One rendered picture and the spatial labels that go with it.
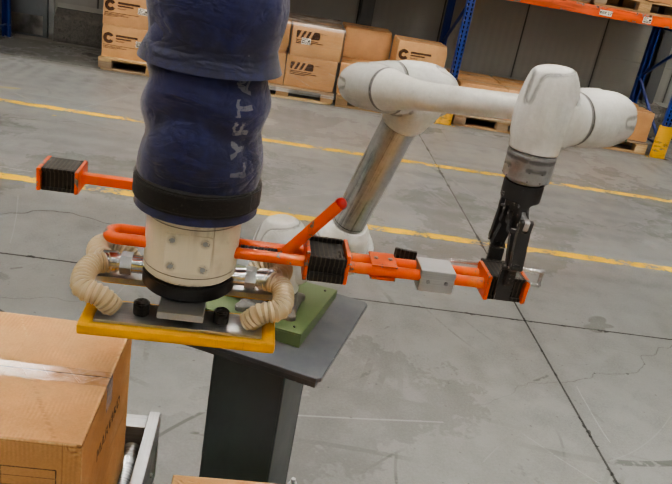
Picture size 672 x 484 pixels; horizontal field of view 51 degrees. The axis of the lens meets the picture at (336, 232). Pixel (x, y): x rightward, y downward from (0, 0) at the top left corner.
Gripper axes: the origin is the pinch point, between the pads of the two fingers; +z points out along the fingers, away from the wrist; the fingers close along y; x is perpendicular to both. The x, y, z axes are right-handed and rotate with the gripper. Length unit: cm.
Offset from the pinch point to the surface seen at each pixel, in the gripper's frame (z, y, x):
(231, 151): -21, 10, -54
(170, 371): 127, -139, -74
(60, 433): 32, 19, -78
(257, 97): -30, 6, -51
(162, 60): -34, 11, -66
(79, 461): 36, 21, -74
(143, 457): 66, -16, -67
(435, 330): 127, -201, 56
